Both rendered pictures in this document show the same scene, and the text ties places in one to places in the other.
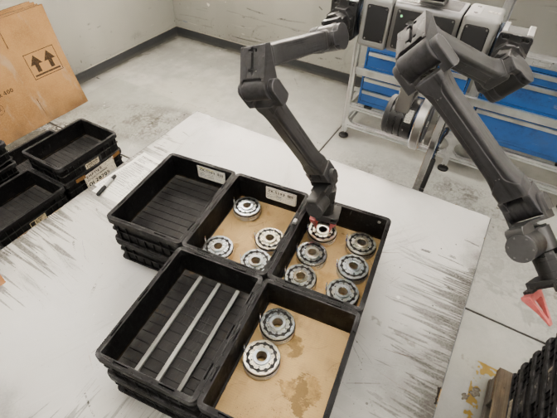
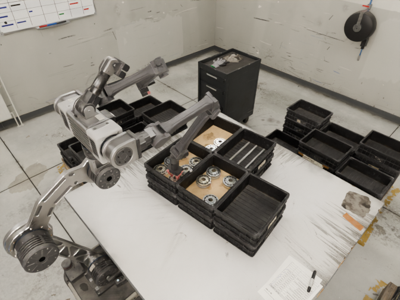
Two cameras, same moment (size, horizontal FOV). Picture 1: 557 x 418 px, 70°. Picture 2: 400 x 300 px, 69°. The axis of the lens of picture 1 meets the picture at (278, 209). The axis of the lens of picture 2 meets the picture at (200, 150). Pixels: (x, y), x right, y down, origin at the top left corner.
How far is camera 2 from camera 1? 2.30 m
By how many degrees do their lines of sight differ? 93
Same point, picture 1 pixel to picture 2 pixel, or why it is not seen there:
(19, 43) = not seen: outside the picture
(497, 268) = not seen: hidden behind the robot
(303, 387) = (208, 137)
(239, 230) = (216, 192)
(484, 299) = not seen: hidden behind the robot
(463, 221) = (81, 196)
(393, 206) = (111, 215)
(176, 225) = (252, 203)
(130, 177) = (294, 289)
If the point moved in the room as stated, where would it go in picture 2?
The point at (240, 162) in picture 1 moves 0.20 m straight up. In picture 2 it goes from (199, 286) to (199, 268)
